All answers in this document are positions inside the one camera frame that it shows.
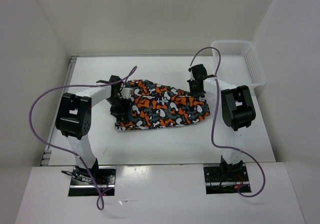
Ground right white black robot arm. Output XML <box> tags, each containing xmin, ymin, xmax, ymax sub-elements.
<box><xmin>187</xmin><ymin>64</ymin><xmax>256</xmax><ymax>181</ymax></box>

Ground orange black camouflage shorts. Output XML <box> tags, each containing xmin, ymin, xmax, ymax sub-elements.
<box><xmin>114</xmin><ymin>79</ymin><xmax>211</xmax><ymax>131</ymax></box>

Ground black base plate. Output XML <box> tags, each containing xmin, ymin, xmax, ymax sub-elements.
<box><xmin>203</xmin><ymin>165</ymin><xmax>252</xmax><ymax>195</ymax></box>
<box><xmin>62</xmin><ymin>166</ymin><xmax>116</xmax><ymax>197</ymax></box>

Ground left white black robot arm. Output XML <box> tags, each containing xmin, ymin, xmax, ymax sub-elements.
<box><xmin>55</xmin><ymin>75</ymin><xmax>133</xmax><ymax>184</ymax></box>

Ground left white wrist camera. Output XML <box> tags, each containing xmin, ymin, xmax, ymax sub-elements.
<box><xmin>120</xmin><ymin>88</ymin><xmax>133</xmax><ymax>98</ymax></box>

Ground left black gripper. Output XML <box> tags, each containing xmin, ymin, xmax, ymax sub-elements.
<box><xmin>105</xmin><ymin>95</ymin><xmax>131</xmax><ymax>122</ymax></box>

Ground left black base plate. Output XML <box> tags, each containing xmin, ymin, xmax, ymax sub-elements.
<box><xmin>62</xmin><ymin>166</ymin><xmax>116</xmax><ymax>197</ymax></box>

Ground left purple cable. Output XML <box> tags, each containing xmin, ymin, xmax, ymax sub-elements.
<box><xmin>28</xmin><ymin>65</ymin><xmax>138</xmax><ymax>211</ymax></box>

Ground white perforated plastic basket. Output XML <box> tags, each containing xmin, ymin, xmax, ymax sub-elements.
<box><xmin>211</xmin><ymin>40</ymin><xmax>267</xmax><ymax>89</ymax></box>

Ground aluminium table edge rail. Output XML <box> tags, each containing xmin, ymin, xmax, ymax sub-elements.
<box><xmin>39</xmin><ymin>55</ymin><xmax>79</xmax><ymax>166</ymax></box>

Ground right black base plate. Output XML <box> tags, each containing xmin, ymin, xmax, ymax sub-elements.
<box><xmin>203</xmin><ymin>165</ymin><xmax>252</xmax><ymax>195</ymax></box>

